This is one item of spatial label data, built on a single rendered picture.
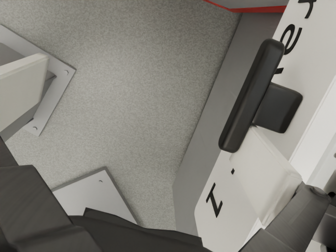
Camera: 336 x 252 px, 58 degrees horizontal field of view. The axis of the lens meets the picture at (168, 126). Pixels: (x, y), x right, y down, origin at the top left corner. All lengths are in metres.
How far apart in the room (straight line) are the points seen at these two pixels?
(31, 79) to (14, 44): 1.00
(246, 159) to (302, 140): 0.03
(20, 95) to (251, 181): 0.13
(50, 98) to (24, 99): 1.00
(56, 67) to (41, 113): 0.18
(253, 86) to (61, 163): 1.14
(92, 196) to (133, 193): 0.17
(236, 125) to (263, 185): 0.05
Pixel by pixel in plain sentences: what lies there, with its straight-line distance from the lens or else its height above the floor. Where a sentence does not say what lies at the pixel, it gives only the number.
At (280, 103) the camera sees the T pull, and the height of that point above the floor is 0.91.
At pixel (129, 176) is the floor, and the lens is 1.26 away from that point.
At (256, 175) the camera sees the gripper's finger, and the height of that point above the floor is 0.94.
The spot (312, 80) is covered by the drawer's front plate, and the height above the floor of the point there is 0.91.
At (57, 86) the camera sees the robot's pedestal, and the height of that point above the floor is 0.02.
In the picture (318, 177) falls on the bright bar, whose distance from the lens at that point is 0.31.
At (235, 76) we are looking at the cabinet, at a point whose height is 0.27.
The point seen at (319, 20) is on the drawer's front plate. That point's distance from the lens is 0.23.
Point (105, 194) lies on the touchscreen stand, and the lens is 1.27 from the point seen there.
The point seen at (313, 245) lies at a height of 0.87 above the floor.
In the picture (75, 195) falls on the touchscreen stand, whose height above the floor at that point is 0.03.
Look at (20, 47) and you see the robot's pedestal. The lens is 1.17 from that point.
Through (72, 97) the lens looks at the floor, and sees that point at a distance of 1.16.
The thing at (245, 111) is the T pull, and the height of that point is 0.91.
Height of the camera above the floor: 1.09
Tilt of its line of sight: 69 degrees down
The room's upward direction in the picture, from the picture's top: 173 degrees clockwise
